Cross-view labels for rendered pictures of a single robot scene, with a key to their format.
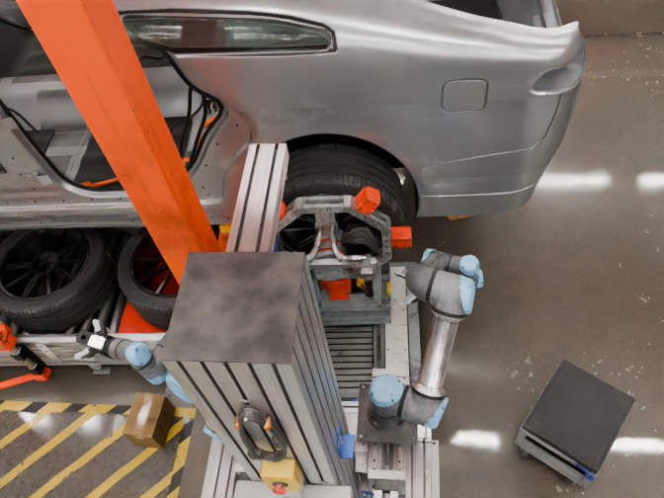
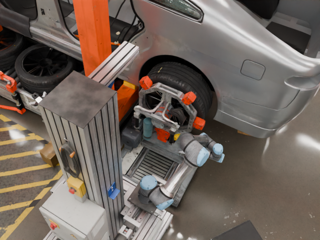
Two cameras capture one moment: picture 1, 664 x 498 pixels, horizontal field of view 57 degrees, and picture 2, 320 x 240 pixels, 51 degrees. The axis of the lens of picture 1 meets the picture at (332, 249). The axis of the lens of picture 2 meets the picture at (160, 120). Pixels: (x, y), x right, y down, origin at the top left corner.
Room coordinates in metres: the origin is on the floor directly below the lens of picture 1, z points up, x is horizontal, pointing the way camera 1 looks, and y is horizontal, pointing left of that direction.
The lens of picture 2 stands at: (-0.20, -0.37, 3.17)
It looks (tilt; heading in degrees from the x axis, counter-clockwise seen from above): 53 degrees down; 13
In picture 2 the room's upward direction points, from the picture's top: 6 degrees clockwise
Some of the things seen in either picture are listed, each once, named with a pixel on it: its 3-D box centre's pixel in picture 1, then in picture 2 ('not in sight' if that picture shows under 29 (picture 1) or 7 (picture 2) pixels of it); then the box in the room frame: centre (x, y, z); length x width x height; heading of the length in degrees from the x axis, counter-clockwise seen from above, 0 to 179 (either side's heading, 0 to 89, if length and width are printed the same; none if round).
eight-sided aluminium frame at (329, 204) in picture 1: (330, 240); (166, 109); (1.65, 0.00, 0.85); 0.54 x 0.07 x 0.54; 80
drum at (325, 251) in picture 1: (330, 253); (163, 115); (1.58, 0.01, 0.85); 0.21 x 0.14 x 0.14; 170
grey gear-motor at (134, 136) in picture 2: not in sight; (138, 131); (1.74, 0.30, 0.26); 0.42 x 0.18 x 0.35; 170
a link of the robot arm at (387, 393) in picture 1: (387, 394); (148, 185); (0.83, -0.10, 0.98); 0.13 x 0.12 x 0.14; 59
